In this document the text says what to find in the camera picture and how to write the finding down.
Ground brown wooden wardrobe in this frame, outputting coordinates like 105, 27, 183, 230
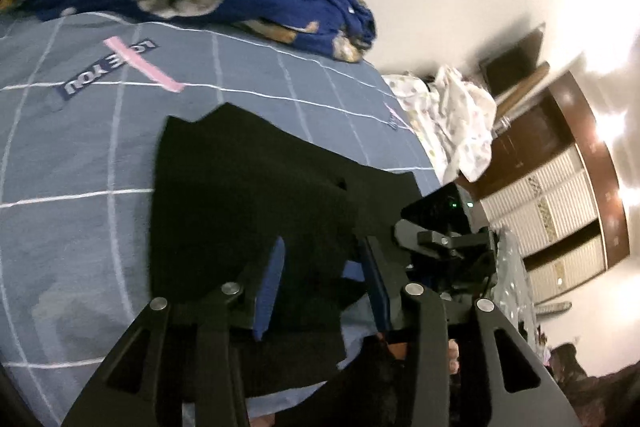
458, 72, 630, 303

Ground dark wall picture frame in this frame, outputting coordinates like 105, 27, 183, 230
480, 23, 546, 98

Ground black pants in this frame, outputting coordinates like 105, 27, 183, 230
149, 104, 421, 398

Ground person right hand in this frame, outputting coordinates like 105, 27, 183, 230
448, 339, 460, 375

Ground blue grid bedsheet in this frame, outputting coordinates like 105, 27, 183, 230
1, 12, 439, 426

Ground white dotted cloth pile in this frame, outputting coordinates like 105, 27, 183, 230
383, 66, 497, 184

